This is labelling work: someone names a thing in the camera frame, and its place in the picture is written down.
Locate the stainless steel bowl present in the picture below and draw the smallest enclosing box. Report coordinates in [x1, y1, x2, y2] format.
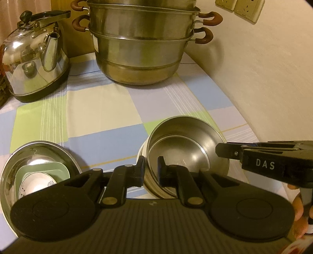
[147, 117, 230, 177]

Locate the stainless steel kettle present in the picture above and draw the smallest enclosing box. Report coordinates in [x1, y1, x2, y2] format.
[1, 11, 70, 103]

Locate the checked tablecloth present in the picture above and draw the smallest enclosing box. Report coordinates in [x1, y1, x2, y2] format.
[0, 52, 290, 236]

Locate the small floral ceramic plate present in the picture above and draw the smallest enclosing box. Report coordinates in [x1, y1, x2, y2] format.
[19, 172, 59, 199]

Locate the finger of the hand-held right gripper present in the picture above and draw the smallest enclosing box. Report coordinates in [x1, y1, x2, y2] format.
[226, 141, 260, 148]
[215, 143, 245, 162]

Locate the cream round plastic bowl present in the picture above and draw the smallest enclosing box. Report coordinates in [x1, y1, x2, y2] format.
[137, 144, 230, 199]

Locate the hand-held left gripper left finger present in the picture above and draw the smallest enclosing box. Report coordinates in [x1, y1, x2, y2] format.
[62, 156, 146, 208]

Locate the beige wall socket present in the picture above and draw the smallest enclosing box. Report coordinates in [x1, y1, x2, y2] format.
[215, 0, 237, 11]
[234, 0, 266, 24]

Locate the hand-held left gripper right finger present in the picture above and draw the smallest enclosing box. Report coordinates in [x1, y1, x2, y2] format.
[157, 156, 245, 208]

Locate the brown curtain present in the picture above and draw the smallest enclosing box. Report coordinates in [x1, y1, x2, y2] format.
[0, 0, 52, 47]

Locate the red white patterned cloth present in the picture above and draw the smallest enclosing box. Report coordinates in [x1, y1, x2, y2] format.
[286, 238, 313, 254]

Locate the person's right hand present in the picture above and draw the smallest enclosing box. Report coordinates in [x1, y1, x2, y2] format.
[287, 184, 313, 241]

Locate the green square plate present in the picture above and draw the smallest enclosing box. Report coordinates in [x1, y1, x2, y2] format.
[16, 163, 70, 203]

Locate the round stainless steel plate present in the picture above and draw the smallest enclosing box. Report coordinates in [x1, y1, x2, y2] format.
[0, 141, 82, 238]

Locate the stainless steel steamer pot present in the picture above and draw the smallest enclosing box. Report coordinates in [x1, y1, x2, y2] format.
[71, 0, 223, 86]

